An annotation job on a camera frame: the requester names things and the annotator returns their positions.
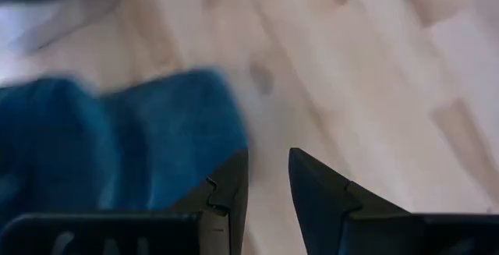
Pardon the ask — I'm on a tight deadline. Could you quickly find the clear plastic bin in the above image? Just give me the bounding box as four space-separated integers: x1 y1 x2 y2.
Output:
0 0 122 59

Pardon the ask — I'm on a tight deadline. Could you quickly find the navy blue baseball cap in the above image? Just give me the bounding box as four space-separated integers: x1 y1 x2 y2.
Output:
0 67 250 231

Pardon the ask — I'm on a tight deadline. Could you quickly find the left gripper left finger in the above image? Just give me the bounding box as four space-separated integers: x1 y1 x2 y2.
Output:
168 148 250 255

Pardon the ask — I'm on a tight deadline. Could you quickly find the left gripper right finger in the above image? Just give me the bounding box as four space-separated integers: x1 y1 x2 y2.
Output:
288 147 411 255

